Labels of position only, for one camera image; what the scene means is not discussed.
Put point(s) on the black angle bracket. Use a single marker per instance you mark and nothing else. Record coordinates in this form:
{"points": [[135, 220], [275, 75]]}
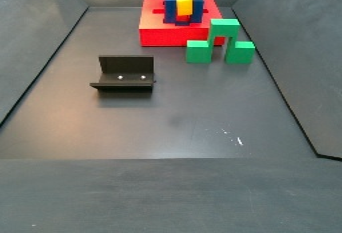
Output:
{"points": [[125, 72]]}

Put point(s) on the green arch block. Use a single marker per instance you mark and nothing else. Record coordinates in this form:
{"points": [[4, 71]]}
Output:
{"points": [[239, 51]]}

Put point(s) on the blue U-shaped block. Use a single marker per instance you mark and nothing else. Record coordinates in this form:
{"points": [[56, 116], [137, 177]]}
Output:
{"points": [[176, 17]]}

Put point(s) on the red board base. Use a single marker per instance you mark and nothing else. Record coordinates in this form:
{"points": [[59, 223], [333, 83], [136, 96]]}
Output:
{"points": [[156, 33]]}

